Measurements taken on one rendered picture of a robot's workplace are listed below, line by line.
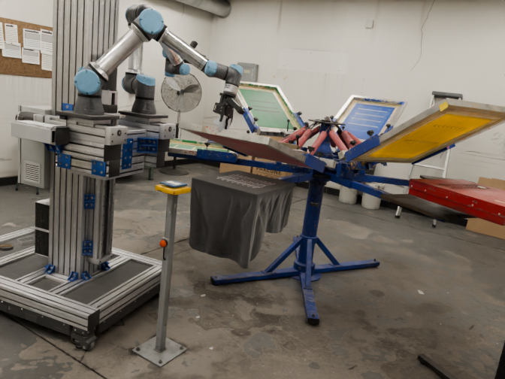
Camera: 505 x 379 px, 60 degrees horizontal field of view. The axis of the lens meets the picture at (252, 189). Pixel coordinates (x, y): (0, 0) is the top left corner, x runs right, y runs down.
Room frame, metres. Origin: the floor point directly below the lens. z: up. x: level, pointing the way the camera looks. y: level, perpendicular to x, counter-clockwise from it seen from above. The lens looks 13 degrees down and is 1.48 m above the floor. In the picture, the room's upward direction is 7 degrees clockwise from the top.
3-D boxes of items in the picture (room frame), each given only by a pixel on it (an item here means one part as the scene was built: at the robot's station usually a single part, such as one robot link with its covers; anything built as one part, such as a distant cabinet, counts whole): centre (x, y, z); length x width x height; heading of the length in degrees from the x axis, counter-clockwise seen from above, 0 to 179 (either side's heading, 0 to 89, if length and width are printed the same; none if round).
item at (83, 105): (2.29, 0.90, 1.31); 0.15 x 0.15 x 0.10
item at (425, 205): (2.93, -0.85, 0.91); 1.34 x 0.40 x 0.08; 30
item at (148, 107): (2.76, 0.74, 1.31); 0.15 x 0.15 x 0.10
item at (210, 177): (2.55, 0.05, 0.95); 0.48 x 0.44 x 0.01; 150
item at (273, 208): (2.45, -0.14, 0.74); 0.46 x 0.04 x 0.42; 150
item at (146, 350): (2.18, 0.41, 0.48); 0.22 x 0.22 x 0.96; 60
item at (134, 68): (2.85, 0.84, 1.63); 0.15 x 0.12 x 0.55; 47
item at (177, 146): (3.52, 0.39, 1.05); 1.08 x 0.61 x 0.23; 90
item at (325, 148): (3.51, -0.52, 0.67); 0.39 x 0.39 x 1.35
